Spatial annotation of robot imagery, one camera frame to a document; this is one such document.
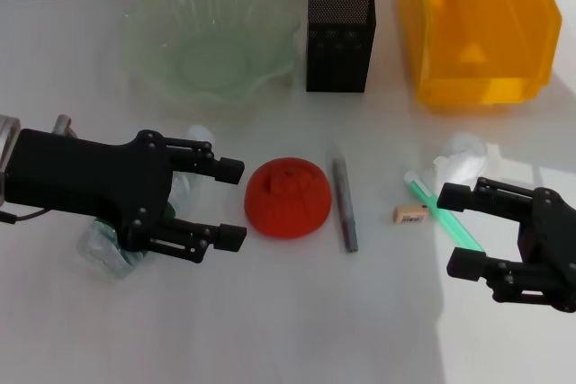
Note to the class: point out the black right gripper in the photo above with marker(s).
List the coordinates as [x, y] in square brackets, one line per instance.
[553, 244]

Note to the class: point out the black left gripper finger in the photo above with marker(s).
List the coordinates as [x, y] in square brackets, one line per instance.
[229, 236]

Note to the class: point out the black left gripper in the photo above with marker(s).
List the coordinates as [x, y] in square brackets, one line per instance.
[90, 177]

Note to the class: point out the small beige eraser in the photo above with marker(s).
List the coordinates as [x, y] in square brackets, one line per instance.
[410, 215]

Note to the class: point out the green pen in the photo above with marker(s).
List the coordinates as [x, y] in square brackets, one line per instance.
[420, 188]

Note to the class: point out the red-orange fruit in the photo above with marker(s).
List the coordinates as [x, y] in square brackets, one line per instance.
[288, 199]

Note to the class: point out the white paper ball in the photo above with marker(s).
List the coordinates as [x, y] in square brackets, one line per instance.
[463, 159]

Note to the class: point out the grey pen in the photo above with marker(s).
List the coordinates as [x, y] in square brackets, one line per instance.
[345, 204]

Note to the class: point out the clear green-label water bottle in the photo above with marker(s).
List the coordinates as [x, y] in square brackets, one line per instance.
[101, 249]

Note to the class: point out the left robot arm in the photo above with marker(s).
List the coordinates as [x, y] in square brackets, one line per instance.
[8, 159]

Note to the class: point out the green glass fruit bowl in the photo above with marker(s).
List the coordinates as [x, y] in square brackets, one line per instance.
[211, 56]

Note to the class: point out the black mesh pen holder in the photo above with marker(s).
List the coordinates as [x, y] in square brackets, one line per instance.
[339, 56]

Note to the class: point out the yellow plastic bin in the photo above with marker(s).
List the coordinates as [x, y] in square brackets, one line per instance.
[481, 33]

